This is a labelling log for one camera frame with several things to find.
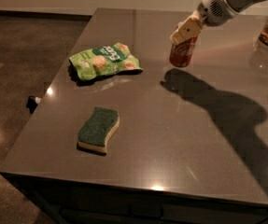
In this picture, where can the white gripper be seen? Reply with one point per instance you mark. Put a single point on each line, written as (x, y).
(213, 10)

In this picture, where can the red coke can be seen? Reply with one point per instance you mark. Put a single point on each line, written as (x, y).
(180, 55)

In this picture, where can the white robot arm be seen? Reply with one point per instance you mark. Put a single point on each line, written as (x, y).
(238, 5)

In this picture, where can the green and yellow sponge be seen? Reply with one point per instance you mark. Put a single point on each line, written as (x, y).
(98, 129)

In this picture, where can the green snack bag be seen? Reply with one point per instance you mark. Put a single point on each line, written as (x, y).
(104, 61)

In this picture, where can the black caster wheel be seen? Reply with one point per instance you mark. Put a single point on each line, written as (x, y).
(32, 103)

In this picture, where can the dark cabinet drawer front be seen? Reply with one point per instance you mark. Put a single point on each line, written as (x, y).
(80, 203)

